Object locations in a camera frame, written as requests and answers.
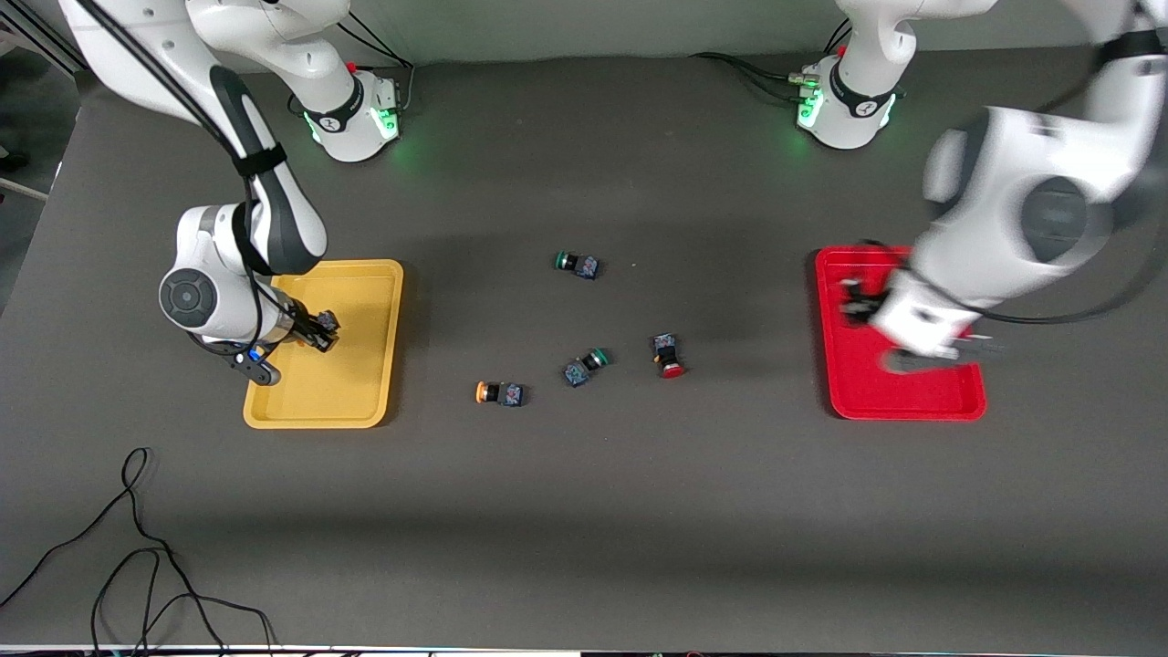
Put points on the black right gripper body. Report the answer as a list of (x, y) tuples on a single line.
[(307, 332)]

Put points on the yellow push button switch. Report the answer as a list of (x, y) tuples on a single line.
[(500, 393), (328, 321)]

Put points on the red push button switch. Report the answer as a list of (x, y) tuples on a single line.
[(668, 354)]

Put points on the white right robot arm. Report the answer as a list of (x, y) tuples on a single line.
[(228, 274)]

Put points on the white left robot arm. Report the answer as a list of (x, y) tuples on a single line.
[(1031, 219)]

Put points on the yellow plastic tray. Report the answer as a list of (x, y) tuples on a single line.
[(351, 365)]

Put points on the red plastic tray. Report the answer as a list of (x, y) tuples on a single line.
[(858, 383)]

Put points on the green push button switch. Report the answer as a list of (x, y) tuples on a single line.
[(586, 366), (577, 265)]

